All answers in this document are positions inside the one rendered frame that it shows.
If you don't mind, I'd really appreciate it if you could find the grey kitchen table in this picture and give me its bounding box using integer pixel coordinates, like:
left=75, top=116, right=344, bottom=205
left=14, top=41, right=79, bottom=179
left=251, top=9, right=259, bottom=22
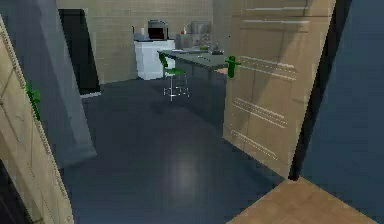
left=157, top=48, right=229, bottom=126

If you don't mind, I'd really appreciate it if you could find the white kitchen cabinet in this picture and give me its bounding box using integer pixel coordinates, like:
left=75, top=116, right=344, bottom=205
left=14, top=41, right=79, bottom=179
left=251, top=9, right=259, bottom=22
left=133, top=38, right=176, bottom=81

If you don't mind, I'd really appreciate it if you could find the green stool with metal legs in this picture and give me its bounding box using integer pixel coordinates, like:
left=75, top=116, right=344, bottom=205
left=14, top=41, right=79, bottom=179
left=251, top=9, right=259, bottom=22
left=158, top=53, right=190, bottom=102

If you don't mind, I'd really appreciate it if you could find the tan wooden room door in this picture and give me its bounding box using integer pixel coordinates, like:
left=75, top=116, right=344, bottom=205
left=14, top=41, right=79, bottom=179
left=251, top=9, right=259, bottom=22
left=0, top=14, right=75, bottom=224
left=222, top=0, right=337, bottom=179

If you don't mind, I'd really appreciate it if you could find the grey microwave oven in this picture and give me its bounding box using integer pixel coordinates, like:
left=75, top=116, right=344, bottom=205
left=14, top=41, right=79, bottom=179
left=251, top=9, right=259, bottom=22
left=147, top=19, right=170, bottom=41

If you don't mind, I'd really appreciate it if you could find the green door handle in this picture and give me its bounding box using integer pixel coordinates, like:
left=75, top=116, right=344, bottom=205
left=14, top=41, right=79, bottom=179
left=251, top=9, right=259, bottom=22
left=25, top=83, right=42, bottom=122
left=224, top=55, right=242, bottom=79

